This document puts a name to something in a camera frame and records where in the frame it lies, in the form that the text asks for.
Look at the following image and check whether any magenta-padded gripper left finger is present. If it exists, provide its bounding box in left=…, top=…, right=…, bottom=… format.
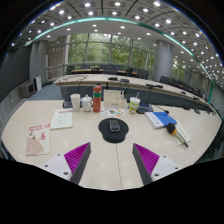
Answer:
left=41, top=142, right=92, bottom=185

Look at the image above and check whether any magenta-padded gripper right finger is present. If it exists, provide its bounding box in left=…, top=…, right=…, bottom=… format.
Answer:
left=131, top=143, right=183, bottom=186

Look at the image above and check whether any black computer mouse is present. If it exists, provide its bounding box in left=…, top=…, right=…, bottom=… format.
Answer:
left=108, top=118, right=121, bottom=133

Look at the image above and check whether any black mouse pad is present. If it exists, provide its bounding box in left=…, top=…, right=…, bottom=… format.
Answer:
left=97, top=117, right=130, bottom=144

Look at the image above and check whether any red and white magazine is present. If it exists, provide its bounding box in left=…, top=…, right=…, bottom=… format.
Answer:
left=25, top=123, right=51, bottom=157

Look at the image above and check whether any black yellow-banded handheld microphone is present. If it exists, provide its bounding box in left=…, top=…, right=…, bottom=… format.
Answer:
left=165, top=122, right=190, bottom=148

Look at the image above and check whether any white paper booklet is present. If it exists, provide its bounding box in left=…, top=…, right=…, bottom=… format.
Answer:
left=49, top=107, right=74, bottom=131

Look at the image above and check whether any blue and white book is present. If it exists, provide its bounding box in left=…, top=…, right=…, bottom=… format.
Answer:
left=144, top=111, right=178, bottom=130

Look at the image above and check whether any dark conference microphone unit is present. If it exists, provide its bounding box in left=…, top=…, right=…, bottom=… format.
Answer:
left=62, top=99, right=83, bottom=110
left=136, top=102, right=170, bottom=115

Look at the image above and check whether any white paper cup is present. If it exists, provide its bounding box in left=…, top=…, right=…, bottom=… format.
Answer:
left=70, top=93, right=82, bottom=113

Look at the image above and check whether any white lidded ceramic mug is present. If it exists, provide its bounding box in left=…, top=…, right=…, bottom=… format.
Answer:
left=81, top=94, right=94, bottom=113

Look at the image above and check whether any green printed paper cup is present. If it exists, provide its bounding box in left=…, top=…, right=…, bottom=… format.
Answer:
left=128, top=96, right=141, bottom=115

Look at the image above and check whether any colourful sticker sheet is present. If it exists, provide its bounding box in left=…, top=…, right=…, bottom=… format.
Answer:
left=100, top=106, right=127, bottom=118

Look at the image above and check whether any red green-banded thermos bottle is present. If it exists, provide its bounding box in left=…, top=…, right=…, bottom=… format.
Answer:
left=92, top=83, right=103, bottom=114

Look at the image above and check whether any beige compartment tray box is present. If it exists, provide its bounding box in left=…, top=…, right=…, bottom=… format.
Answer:
left=102, top=89, right=128, bottom=109

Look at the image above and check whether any long curved conference desk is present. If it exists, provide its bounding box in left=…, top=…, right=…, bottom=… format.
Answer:
left=53, top=73, right=216, bottom=113

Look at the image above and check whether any white standing panel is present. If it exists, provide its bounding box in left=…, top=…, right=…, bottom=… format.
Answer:
left=34, top=75, right=43, bottom=92

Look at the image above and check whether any group of dark office chairs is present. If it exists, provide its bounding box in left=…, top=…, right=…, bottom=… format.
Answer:
left=64, top=63, right=214, bottom=111

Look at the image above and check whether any group of ceiling lights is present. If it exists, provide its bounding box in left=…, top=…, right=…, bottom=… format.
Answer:
left=9, top=0, right=224, bottom=79

